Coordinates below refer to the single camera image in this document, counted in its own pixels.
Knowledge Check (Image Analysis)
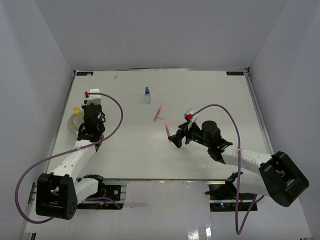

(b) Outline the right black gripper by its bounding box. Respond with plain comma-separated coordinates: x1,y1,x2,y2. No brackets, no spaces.
168,119,212,148

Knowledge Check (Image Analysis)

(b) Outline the pink red pen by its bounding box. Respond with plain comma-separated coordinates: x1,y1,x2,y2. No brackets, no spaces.
165,124,172,143

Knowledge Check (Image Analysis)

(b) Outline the orange pencil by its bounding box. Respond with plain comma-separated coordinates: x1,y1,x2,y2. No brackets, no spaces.
153,104,163,122

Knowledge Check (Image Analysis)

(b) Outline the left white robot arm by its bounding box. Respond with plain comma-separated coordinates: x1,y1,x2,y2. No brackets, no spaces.
35,103,106,220

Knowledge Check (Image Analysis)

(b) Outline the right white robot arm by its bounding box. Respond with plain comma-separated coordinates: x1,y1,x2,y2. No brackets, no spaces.
168,120,310,207

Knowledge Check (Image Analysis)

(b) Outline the small bottle blue cap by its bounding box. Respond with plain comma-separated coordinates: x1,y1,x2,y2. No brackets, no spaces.
144,87,152,105

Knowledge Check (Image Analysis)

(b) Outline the white divided round container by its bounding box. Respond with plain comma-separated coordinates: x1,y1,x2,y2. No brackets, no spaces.
66,114,84,136

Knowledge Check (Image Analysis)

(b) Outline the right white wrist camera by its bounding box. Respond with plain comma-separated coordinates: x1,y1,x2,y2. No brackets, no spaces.
183,108,199,130

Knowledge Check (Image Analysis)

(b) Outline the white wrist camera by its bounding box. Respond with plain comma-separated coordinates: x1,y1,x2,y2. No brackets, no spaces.
183,108,199,130
84,88,101,106

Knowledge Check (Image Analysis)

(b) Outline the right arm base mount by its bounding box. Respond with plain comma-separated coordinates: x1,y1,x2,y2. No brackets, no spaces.
205,173,254,213

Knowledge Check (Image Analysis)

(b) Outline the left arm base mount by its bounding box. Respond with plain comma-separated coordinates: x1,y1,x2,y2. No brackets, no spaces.
74,174,125,210

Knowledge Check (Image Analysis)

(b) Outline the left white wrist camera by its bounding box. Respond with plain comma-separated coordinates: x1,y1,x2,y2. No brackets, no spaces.
84,88,101,106

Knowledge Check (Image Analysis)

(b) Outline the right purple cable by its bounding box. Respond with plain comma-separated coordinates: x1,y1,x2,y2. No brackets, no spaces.
192,103,265,236

